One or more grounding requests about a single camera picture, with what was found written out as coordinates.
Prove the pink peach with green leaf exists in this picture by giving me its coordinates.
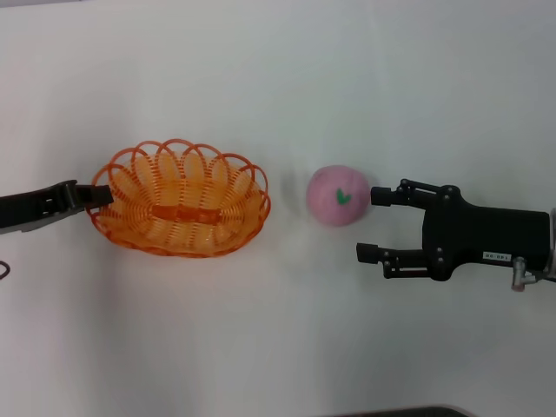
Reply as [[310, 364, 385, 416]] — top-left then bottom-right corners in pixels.
[[305, 163, 373, 228]]

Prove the orange plastic woven basket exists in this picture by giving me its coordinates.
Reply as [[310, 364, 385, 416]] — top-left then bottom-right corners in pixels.
[[84, 138, 271, 258]]

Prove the dark robot chest edge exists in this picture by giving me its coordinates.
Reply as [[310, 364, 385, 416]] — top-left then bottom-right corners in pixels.
[[334, 405, 473, 417]]

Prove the silver right wrist cable plug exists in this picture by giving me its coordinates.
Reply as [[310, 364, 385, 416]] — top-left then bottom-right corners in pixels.
[[510, 256, 544, 291]]

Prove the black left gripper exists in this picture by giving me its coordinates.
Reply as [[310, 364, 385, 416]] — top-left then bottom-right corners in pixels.
[[0, 180, 115, 235]]

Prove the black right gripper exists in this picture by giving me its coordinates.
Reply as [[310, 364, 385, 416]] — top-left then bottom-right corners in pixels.
[[355, 177, 552, 282]]

